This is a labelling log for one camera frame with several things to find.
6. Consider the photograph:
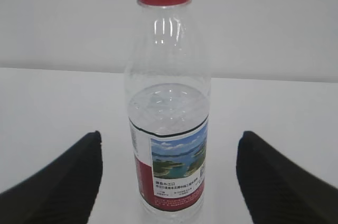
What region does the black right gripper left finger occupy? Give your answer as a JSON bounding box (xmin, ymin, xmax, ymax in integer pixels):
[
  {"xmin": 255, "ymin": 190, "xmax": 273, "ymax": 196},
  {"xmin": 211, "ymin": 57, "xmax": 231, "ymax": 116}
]
[{"xmin": 1, "ymin": 131, "xmax": 102, "ymax": 223}]

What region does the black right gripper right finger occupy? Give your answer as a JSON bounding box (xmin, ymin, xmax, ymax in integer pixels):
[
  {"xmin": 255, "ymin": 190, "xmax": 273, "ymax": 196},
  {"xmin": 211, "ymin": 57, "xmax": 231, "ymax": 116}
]
[{"xmin": 236, "ymin": 131, "xmax": 337, "ymax": 223}]

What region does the clear plastic water bottle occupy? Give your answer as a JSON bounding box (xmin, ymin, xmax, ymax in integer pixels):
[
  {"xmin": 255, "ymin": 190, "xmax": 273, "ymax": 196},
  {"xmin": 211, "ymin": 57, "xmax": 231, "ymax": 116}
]
[{"xmin": 125, "ymin": 0, "xmax": 211, "ymax": 223}]

